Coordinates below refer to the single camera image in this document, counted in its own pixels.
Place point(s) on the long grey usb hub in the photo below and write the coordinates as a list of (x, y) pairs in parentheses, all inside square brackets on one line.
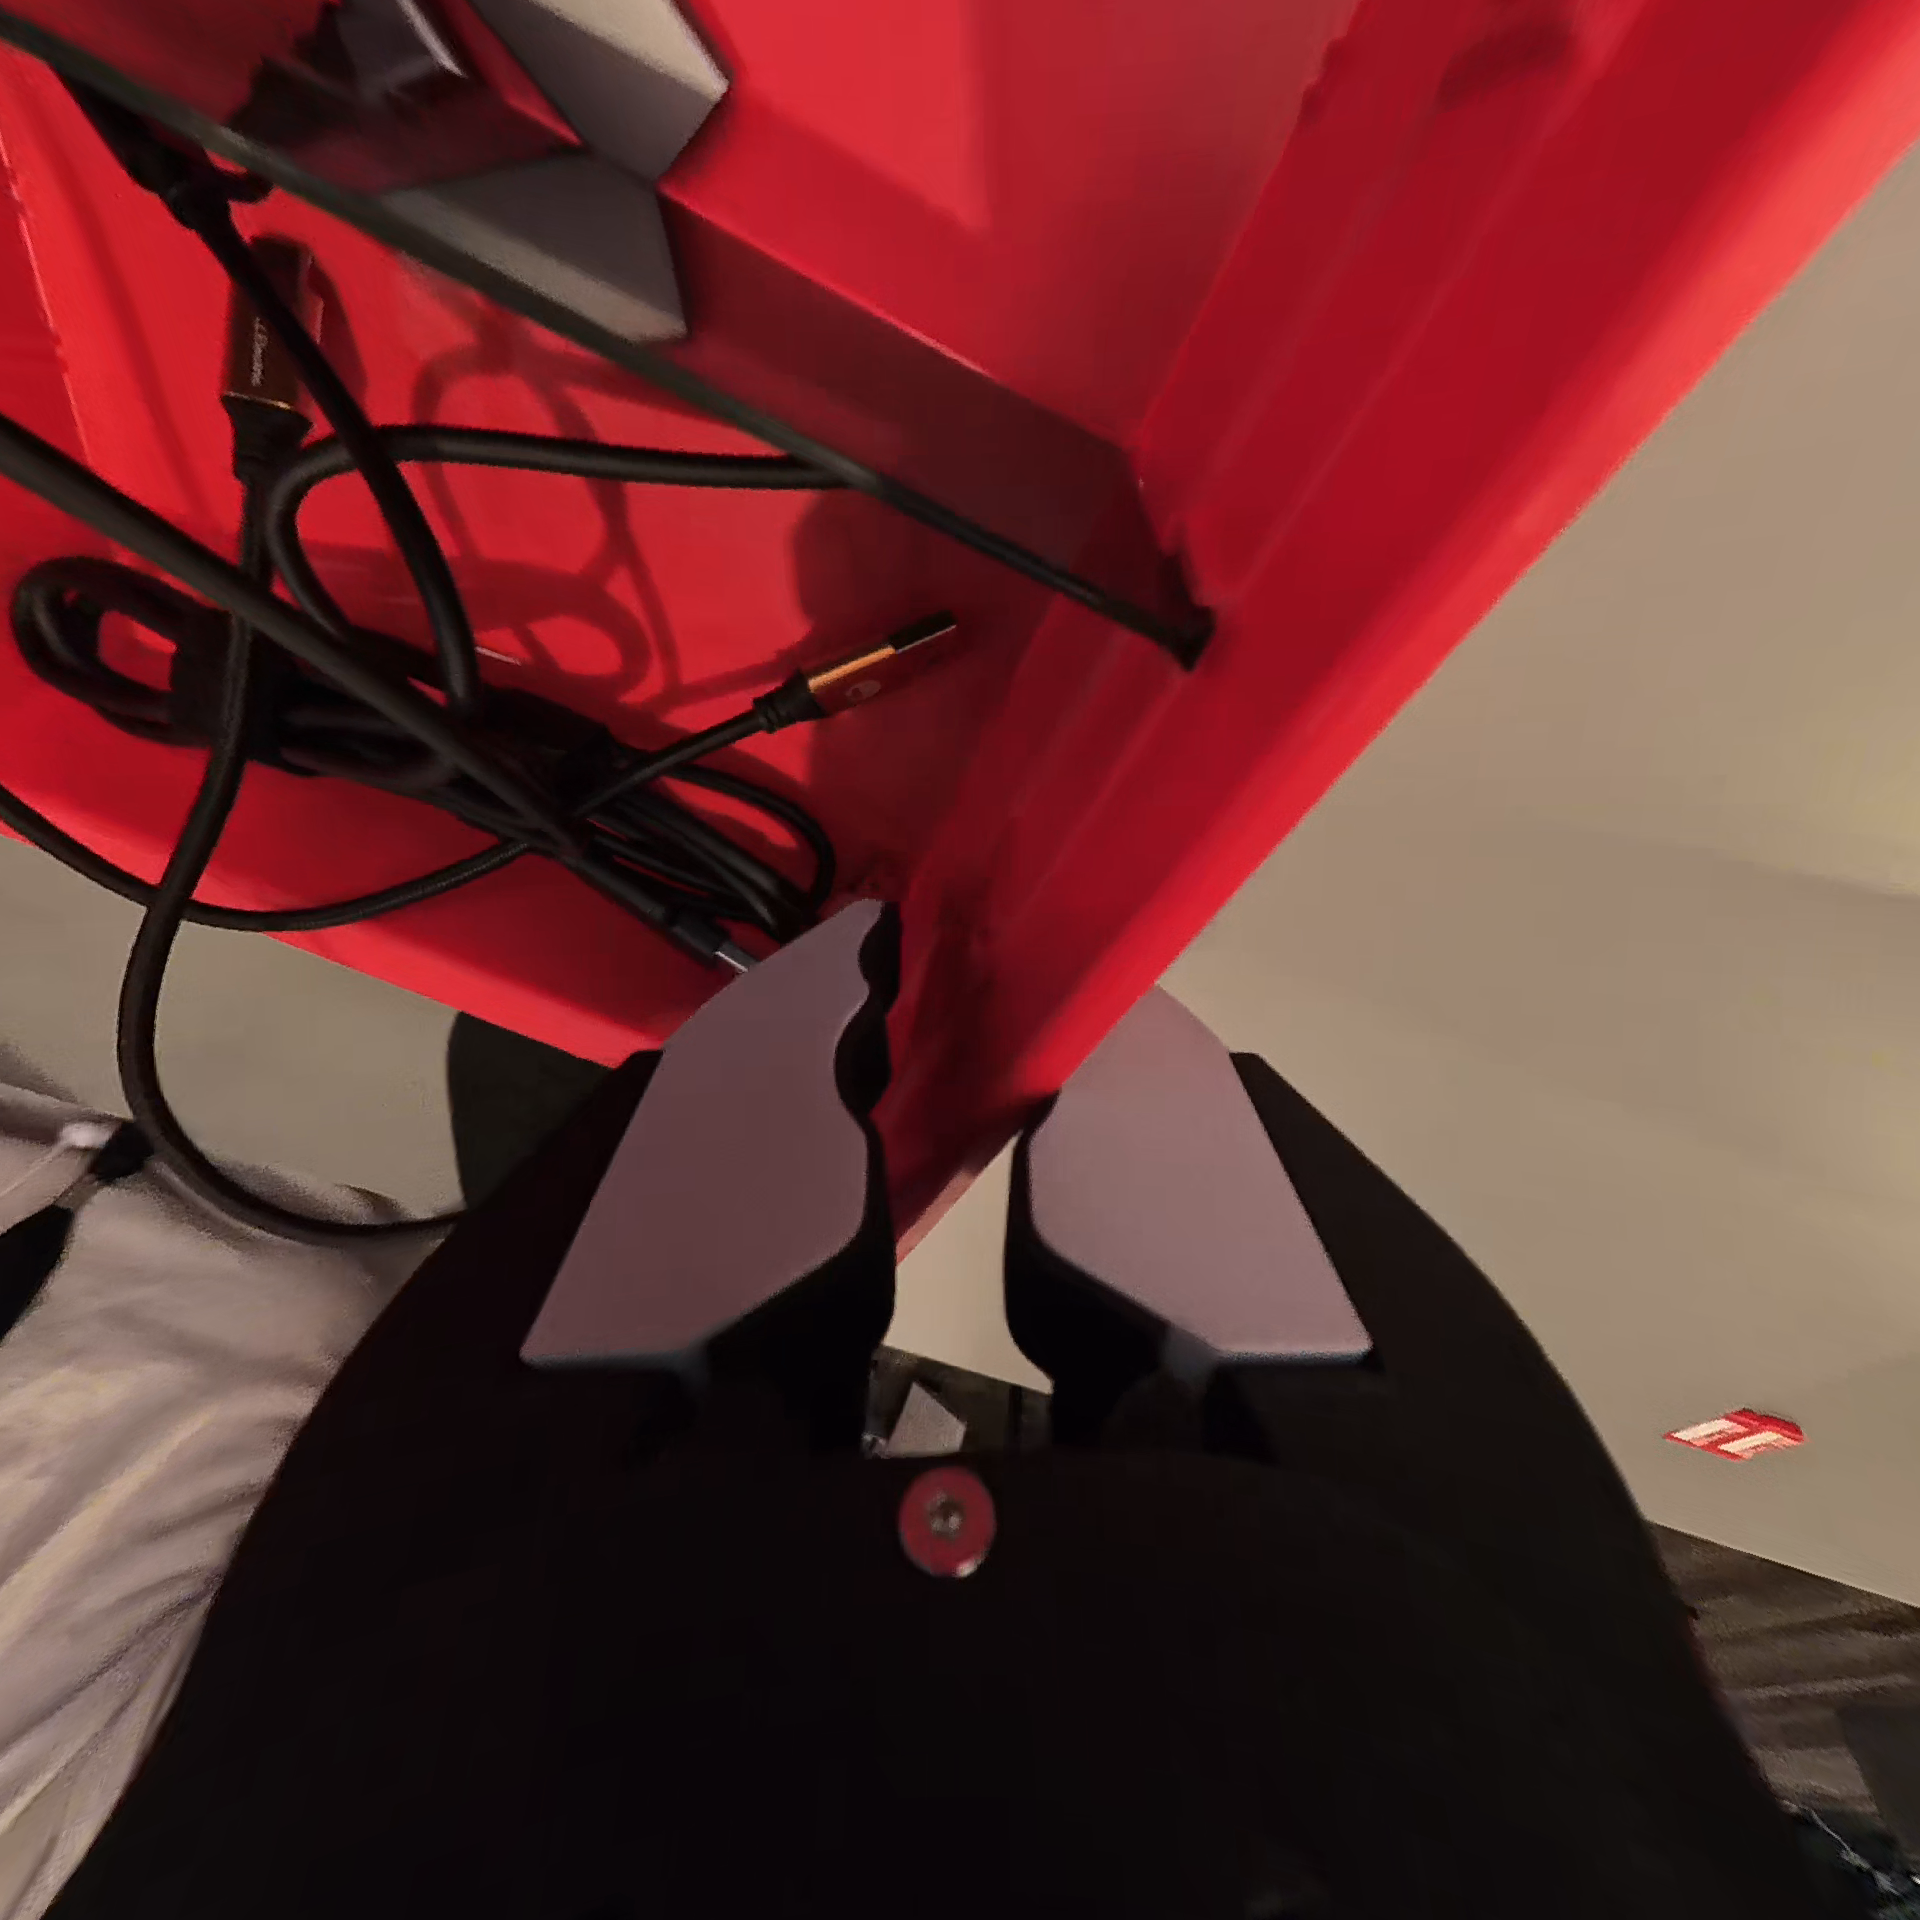
[(569, 241), (615, 67)]

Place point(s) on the thin black divider rod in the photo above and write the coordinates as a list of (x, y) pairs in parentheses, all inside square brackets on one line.
[(1182, 635)]

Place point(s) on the red plastic bin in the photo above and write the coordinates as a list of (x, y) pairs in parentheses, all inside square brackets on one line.
[(1200, 225)]

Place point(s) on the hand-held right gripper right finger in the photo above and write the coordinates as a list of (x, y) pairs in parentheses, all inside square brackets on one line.
[(1185, 1201)]

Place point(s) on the person's grey clothing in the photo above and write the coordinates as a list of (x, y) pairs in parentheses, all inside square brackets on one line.
[(148, 1425)]

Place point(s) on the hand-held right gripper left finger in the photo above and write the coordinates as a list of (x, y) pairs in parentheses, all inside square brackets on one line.
[(705, 1170)]

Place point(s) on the small red sticker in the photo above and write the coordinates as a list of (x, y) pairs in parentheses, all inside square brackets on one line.
[(1734, 1436)]

